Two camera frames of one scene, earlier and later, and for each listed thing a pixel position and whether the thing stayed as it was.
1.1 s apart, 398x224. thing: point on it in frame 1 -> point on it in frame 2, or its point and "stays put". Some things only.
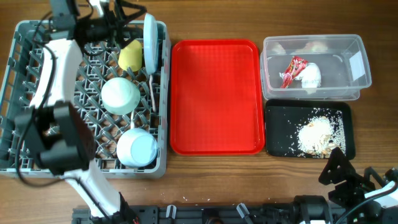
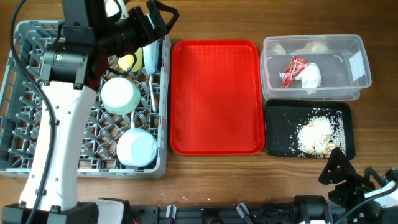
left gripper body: x=105 y=28 -> x=134 y=32
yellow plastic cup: x=130 y=56 stays put
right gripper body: x=357 y=186 stays put
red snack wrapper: x=295 y=66 stays put
